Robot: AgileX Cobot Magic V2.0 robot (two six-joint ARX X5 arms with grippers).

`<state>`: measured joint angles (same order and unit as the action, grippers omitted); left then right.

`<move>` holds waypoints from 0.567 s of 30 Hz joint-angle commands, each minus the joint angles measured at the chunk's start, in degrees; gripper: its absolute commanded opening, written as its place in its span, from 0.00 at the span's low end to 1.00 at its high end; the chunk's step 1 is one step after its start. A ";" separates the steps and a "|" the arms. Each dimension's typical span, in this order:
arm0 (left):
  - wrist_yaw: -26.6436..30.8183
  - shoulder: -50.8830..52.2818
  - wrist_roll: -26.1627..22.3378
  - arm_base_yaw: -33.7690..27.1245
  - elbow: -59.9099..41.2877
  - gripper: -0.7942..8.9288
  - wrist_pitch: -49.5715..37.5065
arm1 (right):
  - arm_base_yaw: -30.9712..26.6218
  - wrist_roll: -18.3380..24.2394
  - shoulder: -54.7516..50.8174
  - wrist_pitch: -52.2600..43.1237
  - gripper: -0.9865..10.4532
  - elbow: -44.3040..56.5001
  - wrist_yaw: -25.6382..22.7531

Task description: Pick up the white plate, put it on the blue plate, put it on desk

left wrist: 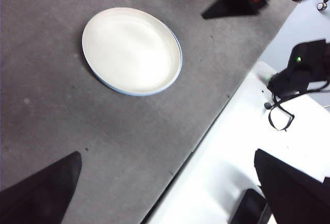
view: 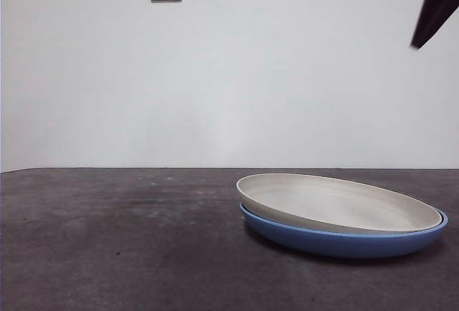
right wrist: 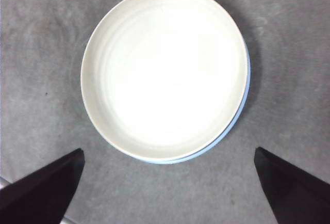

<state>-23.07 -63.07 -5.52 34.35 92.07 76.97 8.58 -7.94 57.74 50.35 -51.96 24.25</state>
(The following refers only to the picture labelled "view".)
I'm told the white round plate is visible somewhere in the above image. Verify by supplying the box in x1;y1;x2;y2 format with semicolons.
235;173;443;235

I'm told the blue round plate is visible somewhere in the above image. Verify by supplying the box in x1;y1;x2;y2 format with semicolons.
239;202;449;259

